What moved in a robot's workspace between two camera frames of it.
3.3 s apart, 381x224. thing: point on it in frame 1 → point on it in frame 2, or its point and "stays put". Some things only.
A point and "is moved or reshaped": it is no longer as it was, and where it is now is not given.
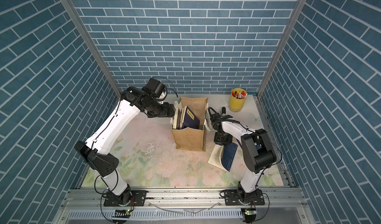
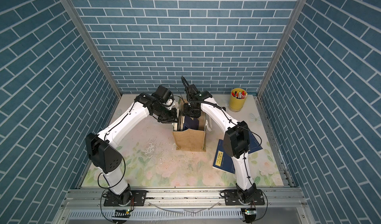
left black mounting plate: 138,198 stays put
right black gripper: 227,142 → 185,112
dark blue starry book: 191,119 stays put
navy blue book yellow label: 222,156 is moved or reshaped
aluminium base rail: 86,205 stays put
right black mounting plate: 231,198 stays put
